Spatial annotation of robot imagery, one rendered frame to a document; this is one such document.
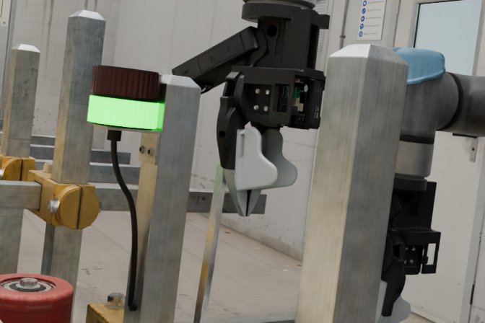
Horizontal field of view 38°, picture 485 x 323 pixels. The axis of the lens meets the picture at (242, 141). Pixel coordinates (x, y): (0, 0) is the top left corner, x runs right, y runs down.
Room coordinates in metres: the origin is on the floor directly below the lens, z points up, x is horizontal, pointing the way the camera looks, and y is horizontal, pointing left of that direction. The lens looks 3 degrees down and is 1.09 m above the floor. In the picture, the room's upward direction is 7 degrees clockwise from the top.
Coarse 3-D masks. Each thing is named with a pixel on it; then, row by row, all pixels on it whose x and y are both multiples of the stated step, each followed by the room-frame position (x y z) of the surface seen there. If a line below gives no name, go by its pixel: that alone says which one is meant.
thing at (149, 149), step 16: (112, 96) 0.59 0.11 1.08; (112, 128) 0.59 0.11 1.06; (128, 128) 0.60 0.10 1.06; (144, 128) 0.60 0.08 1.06; (112, 144) 0.61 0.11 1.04; (144, 144) 0.63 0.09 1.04; (112, 160) 0.61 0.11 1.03; (144, 160) 0.63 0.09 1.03; (128, 192) 0.62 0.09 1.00; (128, 304) 0.62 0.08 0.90
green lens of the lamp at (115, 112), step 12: (96, 96) 0.59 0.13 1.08; (96, 108) 0.59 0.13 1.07; (108, 108) 0.58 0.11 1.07; (120, 108) 0.58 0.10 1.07; (132, 108) 0.59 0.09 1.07; (144, 108) 0.59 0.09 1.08; (156, 108) 0.61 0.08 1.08; (96, 120) 0.59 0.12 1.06; (108, 120) 0.58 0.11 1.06; (120, 120) 0.58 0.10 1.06; (132, 120) 0.59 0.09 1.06; (144, 120) 0.59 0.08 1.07; (156, 120) 0.61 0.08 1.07
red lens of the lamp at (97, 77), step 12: (96, 72) 0.59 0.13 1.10; (108, 72) 0.59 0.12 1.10; (120, 72) 0.58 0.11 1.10; (132, 72) 0.59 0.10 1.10; (144, 72) 0.59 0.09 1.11; (96, 84) 0.59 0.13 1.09; (108, 84) 0.59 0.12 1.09; (120, 84) 0.58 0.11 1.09; (132, 84) 0.59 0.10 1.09; (144, 84) 0.59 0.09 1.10; (156, 84) 0.60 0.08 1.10; (132, 96) 0.59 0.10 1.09; (144, 96) 0.59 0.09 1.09; (156, 96) 0.60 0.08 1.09
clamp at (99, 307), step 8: (88, 304) 0.70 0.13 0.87; (96, 304) 0.70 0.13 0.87; (104, 304) 0.70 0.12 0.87; (88, 312) 0.70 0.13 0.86; (96, 312) 0.68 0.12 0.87; (104, 312) 0.68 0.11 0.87; (112, 312) 0.68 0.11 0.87; (120, 312) 0.68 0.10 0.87; (88, 320) 0.69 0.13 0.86; (96, 320) 0.68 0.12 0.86; (104, 320) 0.66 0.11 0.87; (112, 320) 0.66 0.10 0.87; (120, 320) 0.66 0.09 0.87
